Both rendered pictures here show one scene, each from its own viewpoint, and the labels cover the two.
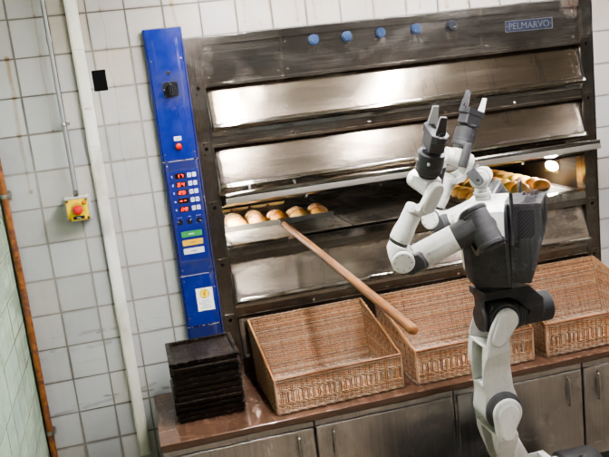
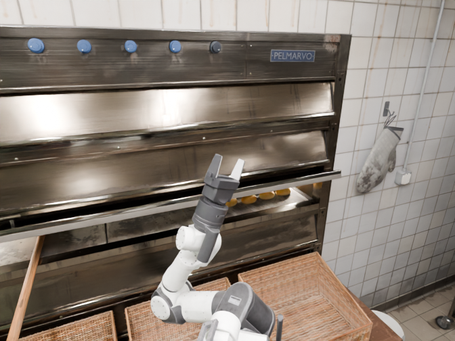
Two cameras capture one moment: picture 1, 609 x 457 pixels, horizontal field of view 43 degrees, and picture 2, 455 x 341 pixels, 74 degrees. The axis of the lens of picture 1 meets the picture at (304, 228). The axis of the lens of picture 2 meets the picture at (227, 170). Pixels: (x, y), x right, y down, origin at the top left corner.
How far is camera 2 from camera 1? 2.34 m
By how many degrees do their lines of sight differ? 14
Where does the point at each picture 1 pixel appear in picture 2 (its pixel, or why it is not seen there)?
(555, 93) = (307, 124)
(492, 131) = (248, 156)
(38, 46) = not seen: outside the picture
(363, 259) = (116, 276)
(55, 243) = not seen: outside the picture
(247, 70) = not seen: outside the picture
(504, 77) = (265, 107)
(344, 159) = (88, 187)
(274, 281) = (9, 310)
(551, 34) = (312, 67)
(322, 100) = (53, 122)
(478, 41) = (243, 67)
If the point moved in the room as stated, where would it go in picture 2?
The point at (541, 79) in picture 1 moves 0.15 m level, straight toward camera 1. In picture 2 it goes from (298, 111) to (300, 117)
